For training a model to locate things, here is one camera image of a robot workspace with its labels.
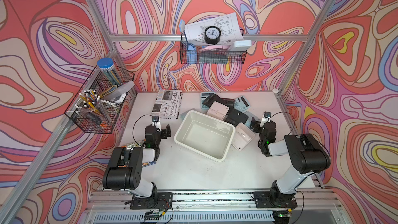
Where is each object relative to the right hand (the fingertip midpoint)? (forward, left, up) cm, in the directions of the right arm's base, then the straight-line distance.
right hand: (260, 121), depth 96 cm
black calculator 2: (+18, +17, -1) cm, 25 cm away
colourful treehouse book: (-26, +61, +17) cm, 69 cm away
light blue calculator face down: (+8, +50, -1) cm, 50 cm away
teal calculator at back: (+26, +35, -2) cm, 44 cm away
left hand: (-1, +62, +2) cm, 62 cm away
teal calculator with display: (+17, +9, -2) cm, 19 cm away
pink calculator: (-9, +13, -1) cm, 16 cm away
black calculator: (+5, +15, -1) cm, 16 cm away
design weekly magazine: (+18, +61, -1) cm, 64 cm away
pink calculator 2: (+10, +26, +1) cm, 28 cm away
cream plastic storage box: (-6, +35, -4) cm, 36 cm away
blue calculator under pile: (+9, +3, -5) cm, 11 cm away
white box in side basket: (-2, +76, +29) cm, 81 cm away
